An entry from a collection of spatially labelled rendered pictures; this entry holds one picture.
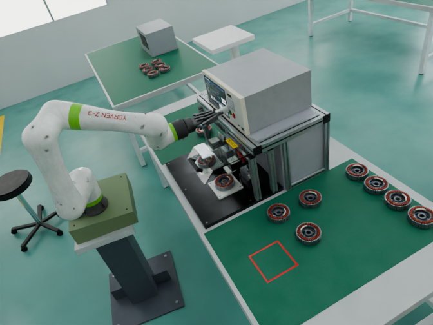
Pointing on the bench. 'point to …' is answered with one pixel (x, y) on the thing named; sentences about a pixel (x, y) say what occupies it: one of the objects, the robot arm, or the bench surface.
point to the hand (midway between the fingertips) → (221, 111)
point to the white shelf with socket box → (223, 40)
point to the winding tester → (261, 89)
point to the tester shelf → (260, 137)
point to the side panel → (306, 156)
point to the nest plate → (225, 190)
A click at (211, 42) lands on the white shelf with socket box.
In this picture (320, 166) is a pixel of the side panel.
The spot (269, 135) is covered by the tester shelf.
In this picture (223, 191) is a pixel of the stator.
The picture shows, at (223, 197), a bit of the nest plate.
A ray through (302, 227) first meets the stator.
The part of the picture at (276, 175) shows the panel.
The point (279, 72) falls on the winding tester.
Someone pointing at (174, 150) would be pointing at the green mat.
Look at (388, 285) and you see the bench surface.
